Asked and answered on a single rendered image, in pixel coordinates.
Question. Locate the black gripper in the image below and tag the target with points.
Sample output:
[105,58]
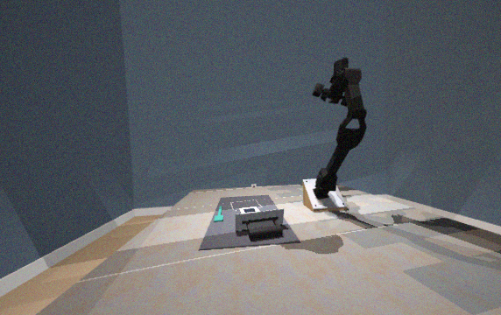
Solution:
[335,97]

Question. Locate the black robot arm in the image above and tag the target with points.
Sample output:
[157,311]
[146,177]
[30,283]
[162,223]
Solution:
[346,80]

